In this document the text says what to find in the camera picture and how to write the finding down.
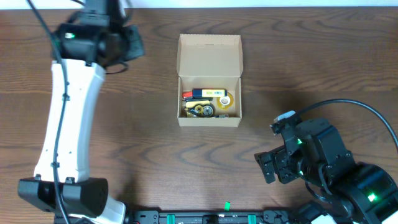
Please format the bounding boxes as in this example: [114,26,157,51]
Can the brown cardboard box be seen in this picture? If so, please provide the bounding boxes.
[177,34,243,127]

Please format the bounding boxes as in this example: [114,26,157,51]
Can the red black stapler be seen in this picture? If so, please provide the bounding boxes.
[182,91,193,99]

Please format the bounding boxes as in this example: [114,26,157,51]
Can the blue white staples box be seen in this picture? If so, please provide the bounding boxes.
[212,114,229,118]

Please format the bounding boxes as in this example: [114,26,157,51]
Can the yellow clear tape roll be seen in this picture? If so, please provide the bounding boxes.
[217,92,234,110]

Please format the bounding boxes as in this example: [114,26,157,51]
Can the yellow highlighter blue cap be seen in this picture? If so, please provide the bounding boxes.
[192,89,228,98]

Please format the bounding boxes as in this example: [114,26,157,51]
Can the correction tape dispenser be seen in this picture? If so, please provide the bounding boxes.
[184,100,215,118]

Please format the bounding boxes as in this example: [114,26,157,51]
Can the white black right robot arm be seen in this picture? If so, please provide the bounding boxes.
[254,118,397,223]

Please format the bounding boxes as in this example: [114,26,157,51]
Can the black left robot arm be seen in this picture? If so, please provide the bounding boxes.
[17,23,144,223]

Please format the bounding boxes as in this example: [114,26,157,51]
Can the small green clip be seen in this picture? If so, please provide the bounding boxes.
[224,201,231,212]

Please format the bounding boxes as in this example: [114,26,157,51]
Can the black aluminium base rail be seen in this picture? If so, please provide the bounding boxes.
[124,208,312,224]

